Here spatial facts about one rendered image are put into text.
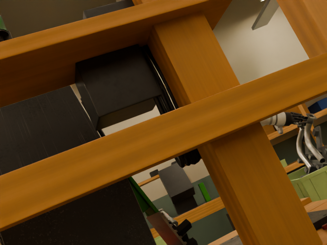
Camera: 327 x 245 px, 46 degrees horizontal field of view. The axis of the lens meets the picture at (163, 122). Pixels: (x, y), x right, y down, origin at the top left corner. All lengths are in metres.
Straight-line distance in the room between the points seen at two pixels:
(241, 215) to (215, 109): 0.24
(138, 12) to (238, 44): 6.76
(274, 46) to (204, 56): 6.88
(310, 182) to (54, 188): 1.32
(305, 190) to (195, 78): 1.05
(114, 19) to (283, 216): 0.58
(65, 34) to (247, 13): 7.20
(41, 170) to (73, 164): 0.06
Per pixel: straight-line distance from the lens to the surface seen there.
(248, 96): 0.90
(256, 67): 7.55
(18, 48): 0.86
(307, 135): 2.25
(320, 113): 6.96
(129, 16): 0.91
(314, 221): 1.13
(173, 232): 1.09
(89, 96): 0.94
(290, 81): 0.96
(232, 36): 7.69
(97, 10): 1.02
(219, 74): 0.95
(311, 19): 1.16
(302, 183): 1.84
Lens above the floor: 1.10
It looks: 11 degrees up
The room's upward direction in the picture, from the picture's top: 25 degrees counter-clockwise
